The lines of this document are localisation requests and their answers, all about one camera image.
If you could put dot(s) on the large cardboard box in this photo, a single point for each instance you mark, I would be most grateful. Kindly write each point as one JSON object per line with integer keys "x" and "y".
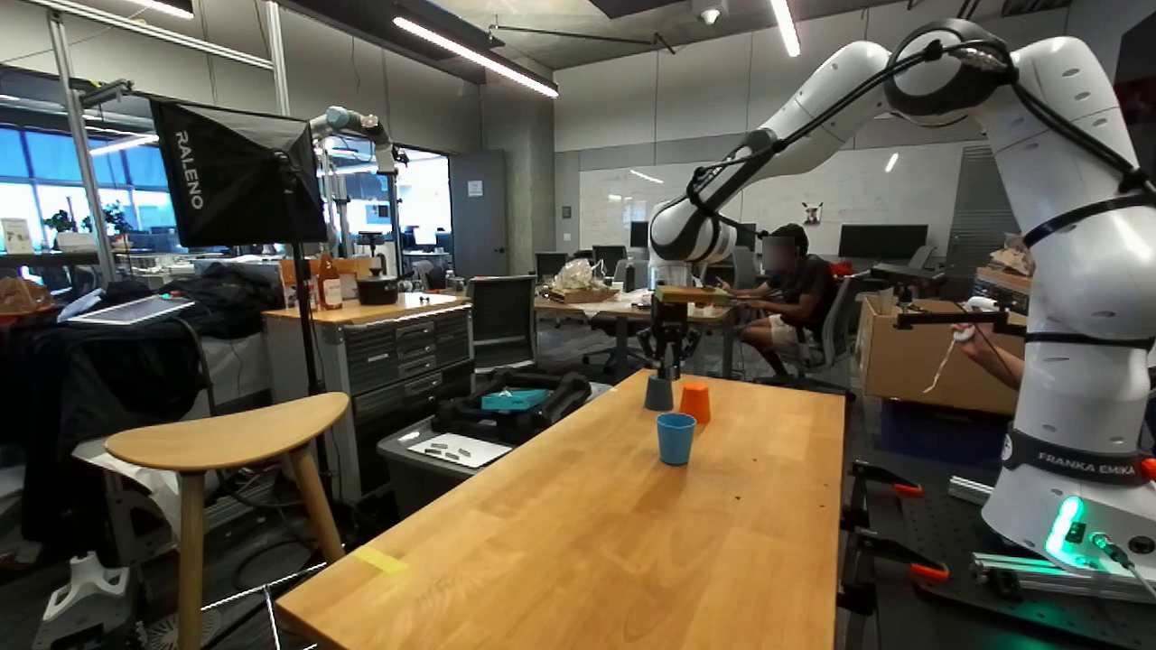
{"x": 933, "y": 359}

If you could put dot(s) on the long ceiling light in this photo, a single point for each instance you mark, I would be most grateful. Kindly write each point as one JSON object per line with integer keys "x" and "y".
{"x": 473, "y": 56}

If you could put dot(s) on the white laptop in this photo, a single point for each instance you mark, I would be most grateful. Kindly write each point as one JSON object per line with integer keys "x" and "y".
{"x": 131, "y": 308}

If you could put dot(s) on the black light stand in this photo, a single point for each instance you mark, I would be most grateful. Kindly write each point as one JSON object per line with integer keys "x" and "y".
{"x": 304, "y": 311}

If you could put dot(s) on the orange cup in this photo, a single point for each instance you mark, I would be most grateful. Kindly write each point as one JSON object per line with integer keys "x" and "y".
{"x": 694, "y": 403}

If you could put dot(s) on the wooden office desk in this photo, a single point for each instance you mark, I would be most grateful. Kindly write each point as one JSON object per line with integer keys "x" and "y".
{"x": 600, "y": 311}

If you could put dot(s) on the white wall board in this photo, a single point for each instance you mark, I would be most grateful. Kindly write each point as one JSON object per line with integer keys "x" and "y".
{"x": 616, "y": 200}

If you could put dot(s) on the yellow tape strip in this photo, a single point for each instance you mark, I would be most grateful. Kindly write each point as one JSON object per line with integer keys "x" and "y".
{"x": 383, "y": 563}

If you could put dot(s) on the small black box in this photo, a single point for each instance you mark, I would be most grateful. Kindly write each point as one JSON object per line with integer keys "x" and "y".
{"x": 378, "y": 292}

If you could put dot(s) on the black cloth covered table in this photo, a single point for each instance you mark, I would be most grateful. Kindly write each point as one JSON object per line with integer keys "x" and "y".
{"x": 110, "y": 386}

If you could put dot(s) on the white plastic object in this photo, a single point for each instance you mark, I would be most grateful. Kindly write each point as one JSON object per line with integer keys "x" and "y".
{"x": 88, "y": 601}

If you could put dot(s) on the dark blue cup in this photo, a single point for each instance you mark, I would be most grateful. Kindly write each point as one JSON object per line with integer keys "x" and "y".
{"x": 658, "y": 395}

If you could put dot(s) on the wide black monitor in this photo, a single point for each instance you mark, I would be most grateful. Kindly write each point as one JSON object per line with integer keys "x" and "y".
{"x": 883, "y": 239}

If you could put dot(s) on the grey plastic case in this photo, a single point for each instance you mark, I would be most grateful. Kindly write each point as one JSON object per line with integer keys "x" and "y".
{"x": 440, "y": 458}

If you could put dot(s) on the grey drawer cabinet wooden top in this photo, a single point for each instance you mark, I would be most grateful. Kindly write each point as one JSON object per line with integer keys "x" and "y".
{"x": 383, "y": 363}

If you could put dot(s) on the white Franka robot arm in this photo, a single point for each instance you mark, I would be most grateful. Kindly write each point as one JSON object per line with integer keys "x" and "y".
{"x": 1086, "y": 300}

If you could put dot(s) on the brown bottle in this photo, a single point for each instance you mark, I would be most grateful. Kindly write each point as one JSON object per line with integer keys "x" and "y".
{"x": 329, "y": 287}

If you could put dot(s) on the black computer monitor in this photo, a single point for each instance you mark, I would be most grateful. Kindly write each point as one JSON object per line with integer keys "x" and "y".
{"x": 642, "y": 238}
{"x": 744, "y": 239}

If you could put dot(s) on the seated person dark shirt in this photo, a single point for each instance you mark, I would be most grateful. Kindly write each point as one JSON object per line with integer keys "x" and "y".
{"x": 797, "y": 296}

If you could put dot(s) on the metal base rail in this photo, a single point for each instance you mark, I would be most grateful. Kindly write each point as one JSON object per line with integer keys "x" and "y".
{"x": 1059, "y": 577}

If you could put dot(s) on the wooden stool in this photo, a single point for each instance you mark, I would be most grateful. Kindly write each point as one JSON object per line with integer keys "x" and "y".
{"x": 222, "y": 438}

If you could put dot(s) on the short ceiling light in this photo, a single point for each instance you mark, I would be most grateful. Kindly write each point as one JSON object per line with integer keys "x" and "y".
{"x": 787, "y": 28}

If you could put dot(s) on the grey door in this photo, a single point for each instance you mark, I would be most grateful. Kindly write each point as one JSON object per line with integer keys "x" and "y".
{"x": 482, "y": 214}

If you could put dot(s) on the black bag teal lining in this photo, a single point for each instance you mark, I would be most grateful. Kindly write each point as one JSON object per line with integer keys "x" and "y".
{"x": 518, "y": 403}

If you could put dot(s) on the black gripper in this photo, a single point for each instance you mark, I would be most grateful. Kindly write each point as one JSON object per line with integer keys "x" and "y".
{"x": 672, "y": 327}

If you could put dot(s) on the black softbox light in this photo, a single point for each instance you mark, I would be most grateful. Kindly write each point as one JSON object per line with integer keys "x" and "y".
{"x": 237, "y": 181}

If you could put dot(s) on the grey metal pole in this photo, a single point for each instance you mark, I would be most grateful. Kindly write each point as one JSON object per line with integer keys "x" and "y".
{"x": 80, "y": 146}

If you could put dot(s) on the light blue cup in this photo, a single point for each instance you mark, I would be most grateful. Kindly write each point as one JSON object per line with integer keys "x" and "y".
{"x": 678, "y": 438}

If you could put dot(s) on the white crumpled bag pile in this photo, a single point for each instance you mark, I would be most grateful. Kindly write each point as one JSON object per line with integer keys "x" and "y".
{"x": 578, "y": 280}

